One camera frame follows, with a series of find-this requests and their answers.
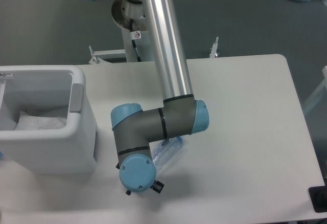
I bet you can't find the clear plastic water bottle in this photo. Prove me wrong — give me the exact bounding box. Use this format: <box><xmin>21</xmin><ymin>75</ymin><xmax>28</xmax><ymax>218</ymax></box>
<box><xmin>151</xmin><ymin>136</ymin><xmax>184</xmax><ymax>174</ymax></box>

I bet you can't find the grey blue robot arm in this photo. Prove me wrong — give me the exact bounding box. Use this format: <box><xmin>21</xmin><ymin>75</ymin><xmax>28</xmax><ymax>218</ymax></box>
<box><xmin>110</xmin><ymin>0</ymin><xmax>209</xmax><ymax>194</ymax></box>

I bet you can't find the white trash can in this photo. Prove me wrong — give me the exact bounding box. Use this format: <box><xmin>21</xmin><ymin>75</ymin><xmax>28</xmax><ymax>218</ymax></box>
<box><xmin>1</xmin><ymin>65</ymin><xmax>98</xmax><ymax>174</ymax></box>

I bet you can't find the black device at table edge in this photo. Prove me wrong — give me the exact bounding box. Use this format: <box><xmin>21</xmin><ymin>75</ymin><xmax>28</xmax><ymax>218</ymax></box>
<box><xmin>308</xmin><ymin>186</ymin><xmax>326</xmax><ymax>213</ymax></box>

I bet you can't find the white metal base frame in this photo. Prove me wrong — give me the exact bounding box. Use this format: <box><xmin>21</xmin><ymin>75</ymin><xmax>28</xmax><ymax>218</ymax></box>
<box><xmin>88</xmin><ymin>36</ymin><xmax>220</xmax><ymax>64</ymax></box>

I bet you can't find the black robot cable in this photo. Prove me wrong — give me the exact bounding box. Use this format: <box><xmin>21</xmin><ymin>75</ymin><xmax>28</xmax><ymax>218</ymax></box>
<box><xmin>129</xmin><ymin>18</ymin><xmax>142</xmax><ymax>62</ymax></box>

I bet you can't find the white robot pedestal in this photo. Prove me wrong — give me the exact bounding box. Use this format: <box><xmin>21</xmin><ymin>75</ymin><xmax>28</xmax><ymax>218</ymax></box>
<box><xmin>111</xmin><ymin>0</ymin><xmax>154</xmax><ymax>62</ymax></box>

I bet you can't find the white frame at right edge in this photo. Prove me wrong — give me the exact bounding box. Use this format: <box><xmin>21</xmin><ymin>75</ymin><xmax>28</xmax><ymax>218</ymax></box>
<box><xmin>302</xmin><ymin>66</ymin><xmax>326</xmax><ymax>116</ymax></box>

